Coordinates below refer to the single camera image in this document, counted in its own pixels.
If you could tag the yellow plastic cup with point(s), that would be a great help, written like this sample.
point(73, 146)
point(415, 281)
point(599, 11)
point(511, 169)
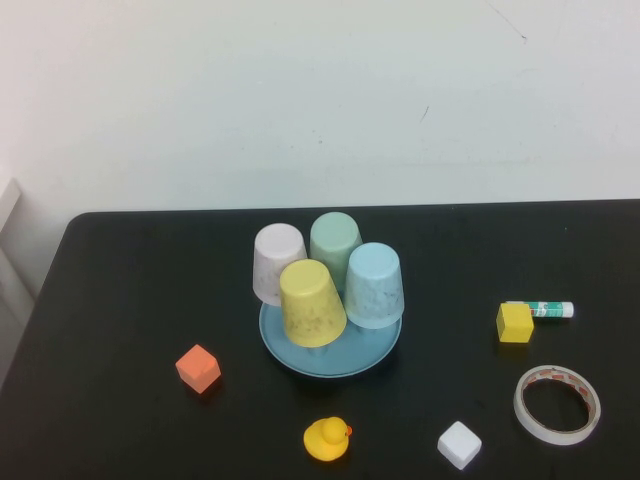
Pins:
point(312, 305)

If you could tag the mint green plastic cup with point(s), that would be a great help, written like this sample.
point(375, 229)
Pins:
point(332, 235)

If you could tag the orange cube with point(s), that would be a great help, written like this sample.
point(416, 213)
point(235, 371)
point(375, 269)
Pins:
point(197, 370)

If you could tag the white green glue stick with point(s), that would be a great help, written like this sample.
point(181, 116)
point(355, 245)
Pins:
point(552, 310)

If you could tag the yellow rubber duck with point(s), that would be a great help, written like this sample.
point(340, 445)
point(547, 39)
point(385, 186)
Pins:
point(322, 442)

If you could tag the pale pink plastic cup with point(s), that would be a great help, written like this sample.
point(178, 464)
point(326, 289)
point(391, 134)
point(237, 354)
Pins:
point(270, 260)

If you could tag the white side panel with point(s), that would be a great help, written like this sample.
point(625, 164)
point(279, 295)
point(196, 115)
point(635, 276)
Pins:
point(10, 210)

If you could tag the light blue plastic cup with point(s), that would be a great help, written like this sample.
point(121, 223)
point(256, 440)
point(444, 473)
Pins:
point(372, 285)

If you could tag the yellow cube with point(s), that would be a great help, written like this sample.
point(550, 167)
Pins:
point(515, 325)

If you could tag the white cube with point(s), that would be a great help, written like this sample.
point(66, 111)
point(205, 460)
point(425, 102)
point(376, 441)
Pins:
point(459, 445)

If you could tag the white tape roll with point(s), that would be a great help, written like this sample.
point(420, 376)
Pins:
point(555, 438)

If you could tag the blue cup stand with pegs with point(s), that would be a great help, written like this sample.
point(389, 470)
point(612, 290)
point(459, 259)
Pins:
point(350, 357)

